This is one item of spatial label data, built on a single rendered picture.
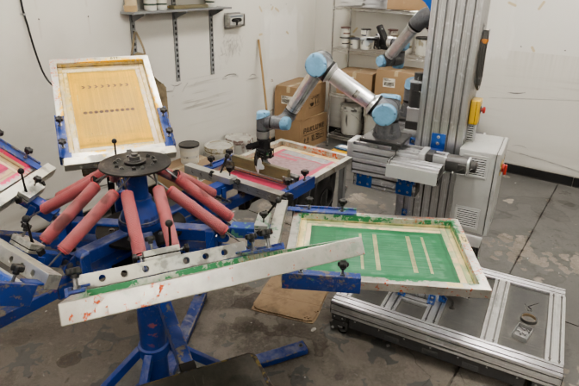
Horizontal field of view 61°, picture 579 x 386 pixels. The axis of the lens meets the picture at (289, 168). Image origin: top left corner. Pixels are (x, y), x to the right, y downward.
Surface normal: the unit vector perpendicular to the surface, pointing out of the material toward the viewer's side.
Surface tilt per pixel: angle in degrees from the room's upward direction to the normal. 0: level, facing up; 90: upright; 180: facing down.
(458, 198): 90
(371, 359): 0
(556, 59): 90
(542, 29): 90
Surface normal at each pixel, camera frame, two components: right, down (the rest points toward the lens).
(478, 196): -0.48, 0.32
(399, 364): 0.02, -0.93
